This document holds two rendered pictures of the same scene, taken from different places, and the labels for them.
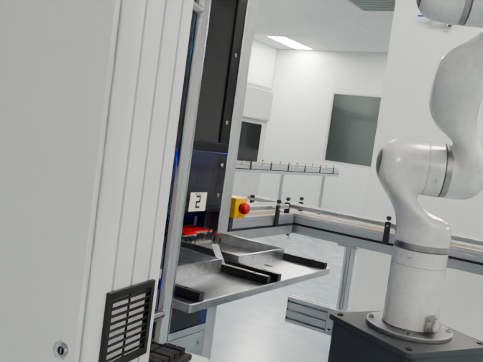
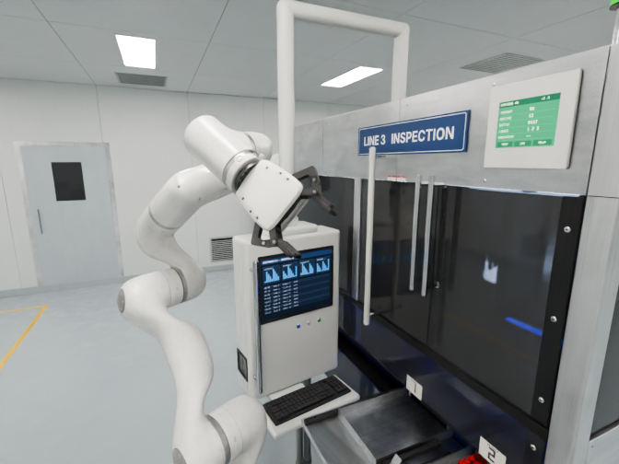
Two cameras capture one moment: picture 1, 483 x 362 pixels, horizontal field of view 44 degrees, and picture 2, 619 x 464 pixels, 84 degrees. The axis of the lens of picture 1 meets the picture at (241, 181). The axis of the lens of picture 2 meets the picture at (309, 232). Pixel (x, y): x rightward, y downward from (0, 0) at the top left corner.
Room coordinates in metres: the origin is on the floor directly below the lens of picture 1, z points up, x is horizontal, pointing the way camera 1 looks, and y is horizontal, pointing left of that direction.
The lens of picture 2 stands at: (1.90, -0.89, 1.87)
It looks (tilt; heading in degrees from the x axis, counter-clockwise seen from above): 11 degrees down; 124
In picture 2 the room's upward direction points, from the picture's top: straight up
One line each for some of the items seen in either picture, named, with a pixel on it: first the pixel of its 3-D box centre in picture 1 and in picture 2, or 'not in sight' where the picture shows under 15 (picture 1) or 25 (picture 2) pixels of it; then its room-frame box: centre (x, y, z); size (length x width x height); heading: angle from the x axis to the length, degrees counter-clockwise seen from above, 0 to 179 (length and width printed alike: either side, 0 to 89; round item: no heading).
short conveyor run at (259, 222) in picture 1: (241, 216); not in sight; (2.41, -0.02, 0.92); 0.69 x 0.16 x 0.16; 147
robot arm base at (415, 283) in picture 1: (414, 289); not in sight; (1.33, -0.42, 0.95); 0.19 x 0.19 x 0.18
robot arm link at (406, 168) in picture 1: (414, 193); (232, 448); (1.33, -0.39, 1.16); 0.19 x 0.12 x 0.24; 83
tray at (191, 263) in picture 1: (140, 256); (393, 422); (1.54, 0.24, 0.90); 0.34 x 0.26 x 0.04; 57
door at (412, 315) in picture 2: not in sight; (391, 253); (1.43, 0.43, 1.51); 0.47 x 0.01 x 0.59; 147
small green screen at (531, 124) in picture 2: not in sight; (526, 124); (1.86, 0.13, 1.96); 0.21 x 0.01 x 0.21; 147
